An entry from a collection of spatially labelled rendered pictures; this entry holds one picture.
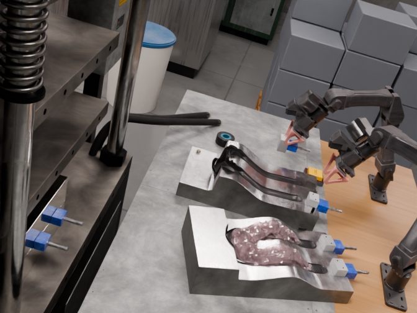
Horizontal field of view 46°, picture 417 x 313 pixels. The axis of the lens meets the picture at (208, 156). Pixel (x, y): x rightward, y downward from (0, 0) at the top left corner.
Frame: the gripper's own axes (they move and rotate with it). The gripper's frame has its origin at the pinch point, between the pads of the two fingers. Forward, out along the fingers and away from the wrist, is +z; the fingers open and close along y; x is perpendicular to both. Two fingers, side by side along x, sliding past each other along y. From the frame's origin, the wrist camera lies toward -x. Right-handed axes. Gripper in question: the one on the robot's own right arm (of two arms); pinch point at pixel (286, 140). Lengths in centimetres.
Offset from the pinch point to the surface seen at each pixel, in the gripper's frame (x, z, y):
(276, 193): 2.4, 6.5, 28.8
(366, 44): 44, -27, -159
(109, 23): -80, 6, 16
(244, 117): -7.7, 21.5, -40.4
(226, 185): -14.9, 12.9, 36.4
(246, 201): -5.6, 12.7, 36.4
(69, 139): -65, 23, 57
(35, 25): -82, -24, 100
